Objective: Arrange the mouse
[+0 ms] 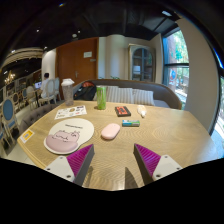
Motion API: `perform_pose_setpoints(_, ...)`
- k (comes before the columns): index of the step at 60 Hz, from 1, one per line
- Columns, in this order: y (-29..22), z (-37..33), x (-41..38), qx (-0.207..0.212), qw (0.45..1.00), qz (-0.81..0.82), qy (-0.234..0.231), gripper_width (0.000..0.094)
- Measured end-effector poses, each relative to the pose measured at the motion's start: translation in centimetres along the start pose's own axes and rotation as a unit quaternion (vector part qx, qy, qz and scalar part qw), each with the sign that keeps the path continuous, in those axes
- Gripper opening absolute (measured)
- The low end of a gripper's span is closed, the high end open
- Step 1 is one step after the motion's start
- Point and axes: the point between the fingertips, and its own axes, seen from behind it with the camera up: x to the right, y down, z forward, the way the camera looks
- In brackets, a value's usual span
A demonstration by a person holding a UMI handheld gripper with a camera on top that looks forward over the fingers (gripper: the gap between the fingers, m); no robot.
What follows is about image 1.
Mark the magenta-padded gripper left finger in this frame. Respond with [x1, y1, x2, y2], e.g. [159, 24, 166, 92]
[44, 143, 95, 187]

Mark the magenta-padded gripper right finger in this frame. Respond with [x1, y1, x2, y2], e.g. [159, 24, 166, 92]
[133, 143, 183, 186]

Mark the pink computer mouse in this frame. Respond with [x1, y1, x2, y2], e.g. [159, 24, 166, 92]
[100, 122, 121, 141]

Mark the white cartoon mouse pad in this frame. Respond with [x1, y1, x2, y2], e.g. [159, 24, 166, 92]
[43, 117, 95, 156]

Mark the yellow square table sticker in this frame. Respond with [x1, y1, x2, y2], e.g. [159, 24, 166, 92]
[19, 128, 35, 144]

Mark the green and blue gum pack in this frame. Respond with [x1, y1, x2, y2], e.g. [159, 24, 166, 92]
[121, 119, 141, 128]

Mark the white sticker sheet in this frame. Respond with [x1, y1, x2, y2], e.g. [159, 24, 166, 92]
[54, 105, 88, 121]

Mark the grey tufted seat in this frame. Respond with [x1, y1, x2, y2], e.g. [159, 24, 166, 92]
[19, 103, 59, 136]

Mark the white squeeze tube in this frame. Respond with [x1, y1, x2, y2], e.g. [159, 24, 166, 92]
[136, 104, 148, 119]

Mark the black and orange box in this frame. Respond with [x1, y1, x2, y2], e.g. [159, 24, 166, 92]
[114, 105, 132, 118]

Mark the striped cushion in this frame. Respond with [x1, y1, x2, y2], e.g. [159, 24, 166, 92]
[132, 88, 156, 107]
[105, 85, 135, 104]

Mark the grey curved sofa bench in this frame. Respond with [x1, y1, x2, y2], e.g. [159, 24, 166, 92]
[72, 78, 183, 110]

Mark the clear shaker bottle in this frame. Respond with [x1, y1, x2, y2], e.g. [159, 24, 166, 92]
[60, 78, 76, 107]

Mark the group of blue-backed chairs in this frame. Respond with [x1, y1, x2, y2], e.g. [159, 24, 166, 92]
[0, 77, 63, 148]

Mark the black backpack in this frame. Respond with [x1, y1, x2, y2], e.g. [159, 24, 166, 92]
[73, 80, 98, 102]

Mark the green drink can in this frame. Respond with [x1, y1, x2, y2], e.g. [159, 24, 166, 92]
[96, 85, 108, 111]

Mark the person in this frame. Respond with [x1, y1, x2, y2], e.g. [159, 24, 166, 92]
[39, 72, 52, 100]

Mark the black-framed window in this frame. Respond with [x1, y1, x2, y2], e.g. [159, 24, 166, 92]
[162, 29, 190, 111]

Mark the brown wooden door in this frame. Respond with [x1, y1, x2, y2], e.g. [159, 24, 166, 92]
[55, 37, 100, 101]

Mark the glass-door cabinet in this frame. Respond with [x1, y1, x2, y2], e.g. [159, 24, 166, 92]
[128, 44, 157, 83]

